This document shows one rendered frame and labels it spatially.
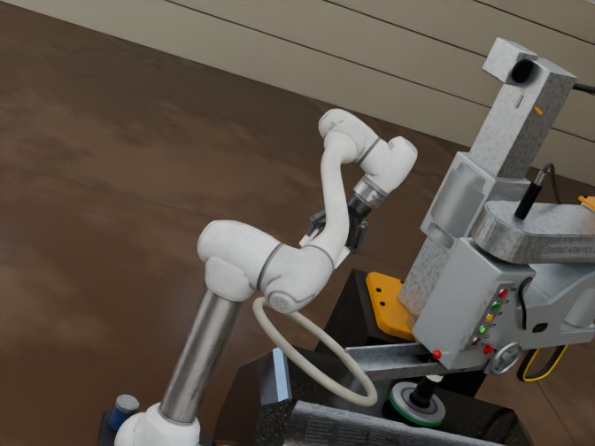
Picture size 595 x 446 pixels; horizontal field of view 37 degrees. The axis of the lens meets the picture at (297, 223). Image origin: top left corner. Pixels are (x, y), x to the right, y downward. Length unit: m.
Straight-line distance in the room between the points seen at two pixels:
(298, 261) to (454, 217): 1.84
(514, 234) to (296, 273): 1.05
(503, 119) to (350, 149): 1.47
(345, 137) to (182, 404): 0.85
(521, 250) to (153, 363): 2.16
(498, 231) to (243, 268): 1.09
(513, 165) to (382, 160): 1.45
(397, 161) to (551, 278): 1.10
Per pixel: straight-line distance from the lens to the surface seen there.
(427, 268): 4.12
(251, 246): 2.15
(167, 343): 4.68
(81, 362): 4.38
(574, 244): 3.21
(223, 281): 2.18
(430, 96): 9.70
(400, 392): 3.41
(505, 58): 3.80
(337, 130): 2.52
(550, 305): 3.39
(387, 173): 2.54
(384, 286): 4.32
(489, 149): 3.91
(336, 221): 2.32
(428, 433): 3.41
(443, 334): 3.17
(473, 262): 3.07
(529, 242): 3.01
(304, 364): 2.57
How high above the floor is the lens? 2.63
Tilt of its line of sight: 24 degrees down
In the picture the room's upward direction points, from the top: 23 degrees clockwise
